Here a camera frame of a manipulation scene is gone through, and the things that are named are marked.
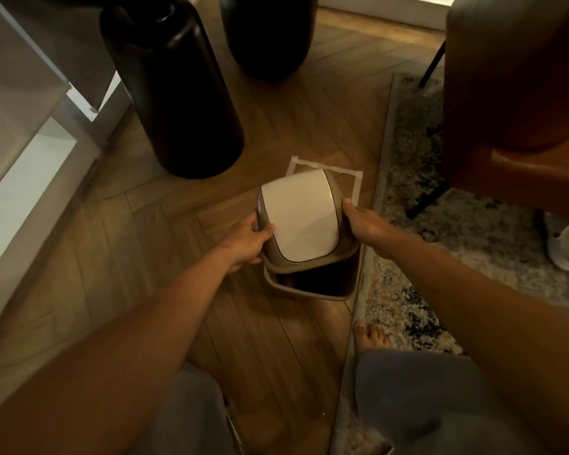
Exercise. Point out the person's left hand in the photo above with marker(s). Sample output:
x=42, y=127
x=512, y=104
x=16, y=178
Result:
x=239, y=242

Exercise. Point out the person's right hand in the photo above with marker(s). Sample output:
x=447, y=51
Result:
x=367, y=227

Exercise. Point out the person's right thumb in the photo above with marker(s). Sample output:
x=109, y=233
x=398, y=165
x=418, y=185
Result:
x=348, y=207

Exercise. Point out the person's left thumb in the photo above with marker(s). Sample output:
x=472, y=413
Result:
x=265, y=233

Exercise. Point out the beige swing-top bin lid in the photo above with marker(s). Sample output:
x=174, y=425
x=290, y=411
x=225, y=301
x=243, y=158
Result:
x=303, y=220

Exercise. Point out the person's right forearm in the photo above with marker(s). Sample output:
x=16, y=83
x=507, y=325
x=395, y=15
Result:
x=493, y=322

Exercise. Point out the person's left forearm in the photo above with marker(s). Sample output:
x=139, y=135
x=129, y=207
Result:
x=104, y=355

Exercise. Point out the white tape floor marking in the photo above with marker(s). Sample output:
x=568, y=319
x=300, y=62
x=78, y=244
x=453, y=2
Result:
x=346, y=177

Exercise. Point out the beige trash bin base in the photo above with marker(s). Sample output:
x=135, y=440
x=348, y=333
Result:
x=315, y=281

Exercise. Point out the patterned grey area rug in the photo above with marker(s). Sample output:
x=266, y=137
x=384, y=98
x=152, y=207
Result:
x=422, y=232

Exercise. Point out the person's right foot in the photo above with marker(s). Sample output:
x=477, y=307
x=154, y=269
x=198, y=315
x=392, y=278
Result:
x=369, y=337

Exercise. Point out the tall black floor vase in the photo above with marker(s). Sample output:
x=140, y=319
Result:
x=170, y=85

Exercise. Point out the round black floor vase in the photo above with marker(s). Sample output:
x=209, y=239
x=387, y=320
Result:
x=269, y=33

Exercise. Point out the brown leather armchair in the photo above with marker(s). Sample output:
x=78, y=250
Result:
x=517, y=99

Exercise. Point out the person's grey trousers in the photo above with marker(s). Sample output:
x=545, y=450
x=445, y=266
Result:
x=431, y=402

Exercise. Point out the white cabinet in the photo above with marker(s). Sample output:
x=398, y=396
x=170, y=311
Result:
x=23, y=137

